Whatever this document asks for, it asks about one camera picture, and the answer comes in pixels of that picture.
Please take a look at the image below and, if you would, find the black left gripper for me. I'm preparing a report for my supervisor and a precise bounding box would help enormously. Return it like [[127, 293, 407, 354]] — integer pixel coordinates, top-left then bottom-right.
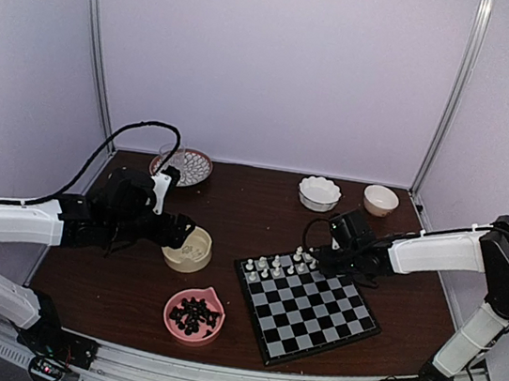
[[106, 201, 197, 254]]

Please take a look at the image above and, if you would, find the white chess piece tall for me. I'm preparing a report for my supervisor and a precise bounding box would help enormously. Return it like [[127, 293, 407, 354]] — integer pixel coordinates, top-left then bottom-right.
[[304, 251, 313, 262], [292, 246, 303, 262]]

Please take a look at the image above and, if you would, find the white knight piece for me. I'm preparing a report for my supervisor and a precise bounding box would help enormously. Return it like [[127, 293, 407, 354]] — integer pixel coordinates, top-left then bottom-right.
[[258, 256, 268, 268]]

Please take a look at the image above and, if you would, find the white rook corner piece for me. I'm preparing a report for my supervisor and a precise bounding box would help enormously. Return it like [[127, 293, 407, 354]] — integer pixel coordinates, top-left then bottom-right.
[[246, 258, 255, 270]]

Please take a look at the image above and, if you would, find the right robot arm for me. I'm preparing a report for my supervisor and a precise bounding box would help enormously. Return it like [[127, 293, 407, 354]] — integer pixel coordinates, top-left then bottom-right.
[[310, 210, 509, 381]]

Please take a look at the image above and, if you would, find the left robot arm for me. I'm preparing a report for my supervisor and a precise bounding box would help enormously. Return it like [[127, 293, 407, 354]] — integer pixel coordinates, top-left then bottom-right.
[[0, 167, 195, 356]]

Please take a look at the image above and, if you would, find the black chess pieces pile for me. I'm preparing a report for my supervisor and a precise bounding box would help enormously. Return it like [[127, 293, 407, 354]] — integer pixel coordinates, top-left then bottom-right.
[[169, 297, 221, 336]]

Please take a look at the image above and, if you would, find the small cream bowl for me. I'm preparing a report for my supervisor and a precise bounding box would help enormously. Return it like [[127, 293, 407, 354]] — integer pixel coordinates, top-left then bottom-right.
[[363, 184, 400, 218]]

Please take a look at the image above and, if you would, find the white scalloped bowl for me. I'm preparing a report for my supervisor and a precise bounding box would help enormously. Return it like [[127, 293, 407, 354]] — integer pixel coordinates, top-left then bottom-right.
[[298, 175, 342, 213]]

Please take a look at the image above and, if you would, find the clear glass tumbler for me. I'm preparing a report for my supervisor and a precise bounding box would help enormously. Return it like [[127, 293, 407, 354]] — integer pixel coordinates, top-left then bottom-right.
[[157, 143, 186, 172]]

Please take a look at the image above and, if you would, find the patterned saucer plate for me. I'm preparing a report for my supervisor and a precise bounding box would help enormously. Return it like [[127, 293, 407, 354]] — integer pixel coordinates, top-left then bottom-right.
[[148, 147, 213, 188]]

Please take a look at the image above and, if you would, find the cream bowl with spout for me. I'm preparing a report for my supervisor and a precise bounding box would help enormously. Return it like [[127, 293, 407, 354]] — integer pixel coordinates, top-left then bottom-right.
[[162, 227, 213, 274]]

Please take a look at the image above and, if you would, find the black and white chessboard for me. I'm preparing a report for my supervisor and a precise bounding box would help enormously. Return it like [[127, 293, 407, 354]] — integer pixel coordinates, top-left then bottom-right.
[[234, 251, 381, 366]]

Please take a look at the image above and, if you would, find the pink bowl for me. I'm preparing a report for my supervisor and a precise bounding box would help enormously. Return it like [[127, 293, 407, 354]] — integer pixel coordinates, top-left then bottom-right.
[[163, 287, 225, 347]]

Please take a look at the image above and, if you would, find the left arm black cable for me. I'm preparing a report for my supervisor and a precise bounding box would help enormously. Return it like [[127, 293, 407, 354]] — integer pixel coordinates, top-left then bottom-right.
[[0, 98, 184, 232]]

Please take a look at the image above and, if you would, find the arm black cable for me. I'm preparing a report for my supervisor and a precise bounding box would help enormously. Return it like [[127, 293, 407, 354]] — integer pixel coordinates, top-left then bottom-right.
[[0, 98, 184, 232], [282, 197, 509, 381]]

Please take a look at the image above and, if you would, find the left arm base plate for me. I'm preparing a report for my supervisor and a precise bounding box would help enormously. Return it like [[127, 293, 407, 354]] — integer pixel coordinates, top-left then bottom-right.
[[14, 323, 99, 370]]

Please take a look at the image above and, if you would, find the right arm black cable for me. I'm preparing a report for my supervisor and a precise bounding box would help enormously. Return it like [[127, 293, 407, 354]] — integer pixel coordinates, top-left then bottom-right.
[[282, 197, 509, 381]]

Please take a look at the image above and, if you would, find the aluminium frame post left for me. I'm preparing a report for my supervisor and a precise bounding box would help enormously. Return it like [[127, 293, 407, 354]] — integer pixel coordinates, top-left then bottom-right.
[[87, 0, 113, 139]]

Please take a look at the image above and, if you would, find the aluminium frame post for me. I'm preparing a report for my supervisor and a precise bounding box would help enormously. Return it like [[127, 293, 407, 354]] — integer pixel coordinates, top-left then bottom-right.
[[87, 0, 113, 139], [409, 0, 495, 199]]

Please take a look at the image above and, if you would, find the aluminium frame post right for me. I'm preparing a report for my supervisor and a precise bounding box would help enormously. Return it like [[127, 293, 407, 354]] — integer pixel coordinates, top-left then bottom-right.
[[409, 0, 495, 199]]

